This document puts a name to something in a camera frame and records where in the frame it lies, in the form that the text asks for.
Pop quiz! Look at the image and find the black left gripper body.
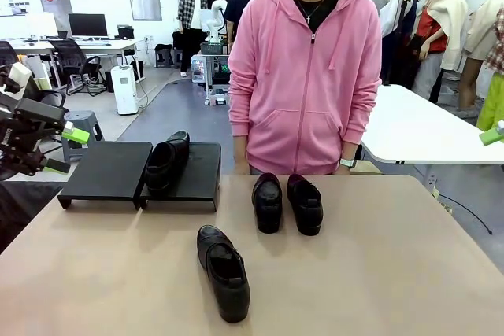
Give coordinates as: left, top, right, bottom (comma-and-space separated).
0, 114, 28, 180

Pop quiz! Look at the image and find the black leather buckle shoe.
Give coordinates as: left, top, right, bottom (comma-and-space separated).
144, 130, 191, 197
286, 173, 324, 237
196, 224, 251, 323
251, 172, 284, 234

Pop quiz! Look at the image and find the person's right forearm pink sleeve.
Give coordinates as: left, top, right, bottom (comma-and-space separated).
227, 72, 257, 140

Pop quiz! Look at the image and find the person's left forearm pink sleeve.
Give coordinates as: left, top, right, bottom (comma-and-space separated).
339, 76, 384, 161

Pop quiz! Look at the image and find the black low shoe stand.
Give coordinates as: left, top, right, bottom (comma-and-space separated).
57, 141, 154, 211
139, 142, 223, 214

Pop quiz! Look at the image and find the person's right hand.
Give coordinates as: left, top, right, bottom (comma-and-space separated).
234, 137, 252, 175

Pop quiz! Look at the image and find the grey plastic stool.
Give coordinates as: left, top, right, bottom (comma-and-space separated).
61, 110, 104, 164

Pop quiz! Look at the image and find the neon green garment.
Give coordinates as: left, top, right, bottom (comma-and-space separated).
476, 74, 504, 132

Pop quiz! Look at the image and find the white air purifier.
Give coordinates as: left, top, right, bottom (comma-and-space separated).
110, 65, 139, 116

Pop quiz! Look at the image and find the black mesh office chair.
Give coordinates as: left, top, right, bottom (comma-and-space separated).
49, 39, 107, 97

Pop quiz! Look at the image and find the white rounded table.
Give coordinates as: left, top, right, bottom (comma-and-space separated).
360, 83, 504, 166

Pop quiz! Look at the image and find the long white office desk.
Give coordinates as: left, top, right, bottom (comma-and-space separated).
0, 38, 145, 57

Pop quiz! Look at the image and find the black computer monitor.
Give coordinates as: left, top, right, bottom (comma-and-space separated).
68, 13, 109, 38

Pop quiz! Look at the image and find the mannequin in beige coat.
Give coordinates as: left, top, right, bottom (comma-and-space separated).
458, 0, 504, 111

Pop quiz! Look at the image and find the white computer monitor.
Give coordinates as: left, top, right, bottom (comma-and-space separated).
0, 12, 58, 40

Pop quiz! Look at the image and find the black low stool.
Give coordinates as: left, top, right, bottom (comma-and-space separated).
154, 43, 184, 68

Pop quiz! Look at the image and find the mannequin in red top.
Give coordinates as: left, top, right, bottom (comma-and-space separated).
409, 0, 450, 103

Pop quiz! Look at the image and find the mannequin in cream jacket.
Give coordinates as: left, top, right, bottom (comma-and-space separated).
427, 0, 470, 111

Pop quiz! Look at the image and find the metal equipment cart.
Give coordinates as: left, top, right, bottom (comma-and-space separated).
191, 42, 232, 107

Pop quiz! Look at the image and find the mannequin in white navy jacket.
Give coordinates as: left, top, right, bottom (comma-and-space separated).
380, 0, 419, 86

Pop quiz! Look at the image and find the person in plaid shirt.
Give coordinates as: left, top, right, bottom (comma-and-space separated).
176, 0, 209, 77

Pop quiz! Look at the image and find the person in pink hoodie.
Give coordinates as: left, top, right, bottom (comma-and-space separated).
227, 0, 384, 175

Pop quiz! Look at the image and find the person in dark shirt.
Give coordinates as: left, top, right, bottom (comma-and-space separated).
224, 0, 263, 50

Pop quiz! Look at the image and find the dark grey wrist camera box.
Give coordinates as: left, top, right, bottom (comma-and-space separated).
14, 98, 69, 132

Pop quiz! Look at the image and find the thin black cable with plug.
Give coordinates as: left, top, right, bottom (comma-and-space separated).
435, 192, 494, 235

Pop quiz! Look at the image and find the grey wall box red sign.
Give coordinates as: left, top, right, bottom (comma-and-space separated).
38, 0, 74, 14

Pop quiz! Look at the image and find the silver cross necklace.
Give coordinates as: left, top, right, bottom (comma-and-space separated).
293, 0, 330, 25

